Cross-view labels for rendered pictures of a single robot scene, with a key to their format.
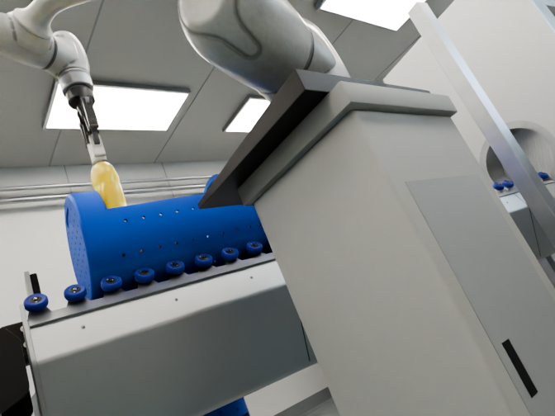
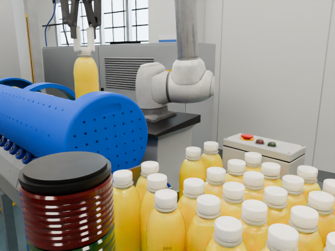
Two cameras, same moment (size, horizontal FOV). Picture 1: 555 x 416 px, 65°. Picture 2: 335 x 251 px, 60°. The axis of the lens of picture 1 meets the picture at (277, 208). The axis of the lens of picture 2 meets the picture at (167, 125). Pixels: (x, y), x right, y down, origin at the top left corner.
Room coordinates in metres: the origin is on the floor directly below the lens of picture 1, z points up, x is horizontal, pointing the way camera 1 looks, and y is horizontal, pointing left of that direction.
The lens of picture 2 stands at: (0.97, 1.31, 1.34)
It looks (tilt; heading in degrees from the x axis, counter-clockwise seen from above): 14 degrees down; 260
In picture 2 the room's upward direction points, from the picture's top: straight up
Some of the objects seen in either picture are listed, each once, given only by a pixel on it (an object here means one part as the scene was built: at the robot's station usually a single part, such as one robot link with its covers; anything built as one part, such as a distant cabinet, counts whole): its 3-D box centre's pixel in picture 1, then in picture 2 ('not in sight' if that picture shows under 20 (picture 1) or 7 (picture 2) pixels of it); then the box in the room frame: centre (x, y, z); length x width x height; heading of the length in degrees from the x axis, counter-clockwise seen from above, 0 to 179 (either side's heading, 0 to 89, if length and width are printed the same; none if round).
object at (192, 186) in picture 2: not in sight; (193, 187); (0.84, 0.82, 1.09); 0.04 x 0.04 x 0.02
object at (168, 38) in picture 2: not in sight; (173, 39); (0.45, -1.41, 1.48); 0.24 x 0.12 x 0.08; 141
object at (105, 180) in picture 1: (108, 191); (86, 85); (1.06, 0.40, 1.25); 0.07 x 0.07 x 0.19
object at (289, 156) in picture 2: not in sight; (261, 158); (0.58, 0.59, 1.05); 0.20 x 0.10 x 0.10; 125
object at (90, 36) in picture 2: (97, 145); (90, 40); (1.05, 0.39, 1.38); 0.03 x 0.01 x 0.07; 125
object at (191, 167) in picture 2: not in sight; (192, 188); (0.79, 0.63, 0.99); 0.07 x 0.07 x 0.19
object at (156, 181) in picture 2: not in sight; (157, 182); (0.90, 0.79, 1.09); 0.04 x 0.04 x 0.02
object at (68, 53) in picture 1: (64, 55); not in sight; (1.05, 0.41, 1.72); 0.13 x 0.11 x 0.16; 154
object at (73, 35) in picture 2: not in sight; (70, 29); (1.10, 0.43, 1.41); 0.03 x 0.01 x 0.05; 35
